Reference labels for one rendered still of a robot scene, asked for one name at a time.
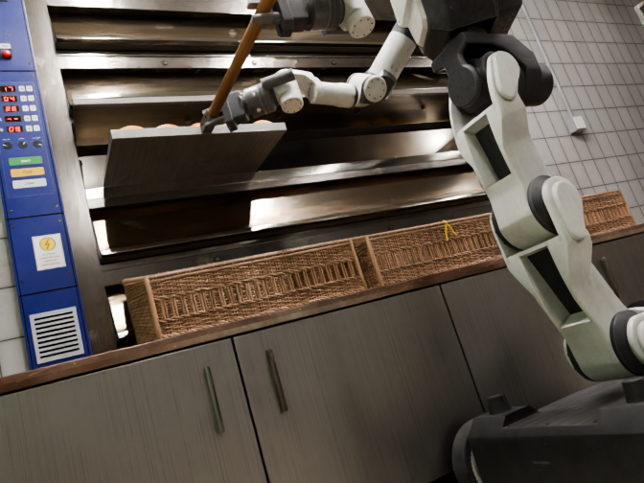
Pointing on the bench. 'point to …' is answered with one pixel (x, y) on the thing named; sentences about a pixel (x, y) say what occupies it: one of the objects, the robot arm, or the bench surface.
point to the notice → (48, 251)
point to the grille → (56, 334)
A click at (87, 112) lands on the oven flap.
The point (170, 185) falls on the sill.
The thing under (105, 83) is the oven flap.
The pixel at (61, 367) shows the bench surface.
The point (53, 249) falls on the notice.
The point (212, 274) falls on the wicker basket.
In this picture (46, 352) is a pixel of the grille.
